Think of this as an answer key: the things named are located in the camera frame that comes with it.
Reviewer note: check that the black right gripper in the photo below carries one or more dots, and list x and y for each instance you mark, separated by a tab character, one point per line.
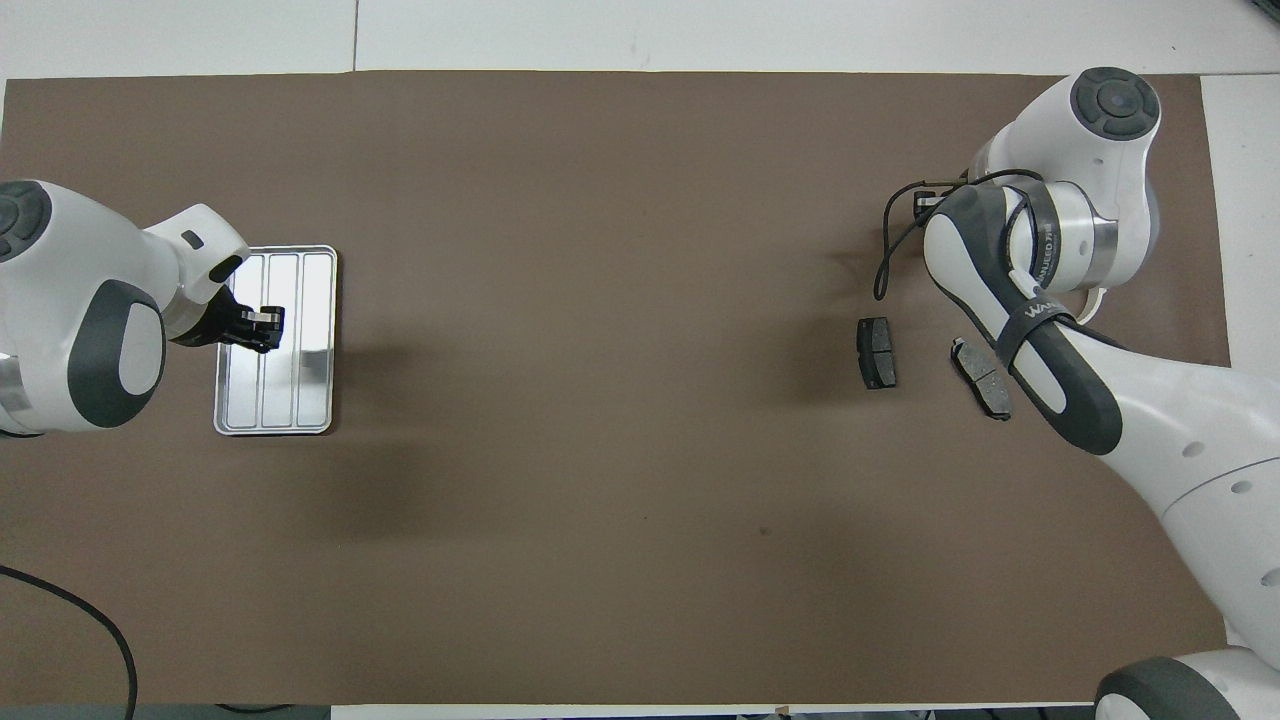
926	203

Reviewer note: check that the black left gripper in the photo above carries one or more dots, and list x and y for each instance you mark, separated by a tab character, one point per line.
220	325

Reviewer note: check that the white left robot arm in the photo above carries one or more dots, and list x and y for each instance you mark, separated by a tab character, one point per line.
60	260

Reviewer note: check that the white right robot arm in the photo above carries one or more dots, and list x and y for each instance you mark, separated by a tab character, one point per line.
1180	430

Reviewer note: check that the silver metal tray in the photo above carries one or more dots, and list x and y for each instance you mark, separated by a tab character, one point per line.
312	400

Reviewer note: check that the dark grey brake pad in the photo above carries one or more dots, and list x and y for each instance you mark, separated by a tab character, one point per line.
975	372
877	352

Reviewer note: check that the brown table mat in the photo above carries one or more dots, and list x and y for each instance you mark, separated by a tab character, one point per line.
600	400

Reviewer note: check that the white semicircular plastic bracket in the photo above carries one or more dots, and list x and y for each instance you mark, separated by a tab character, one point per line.
1098	302

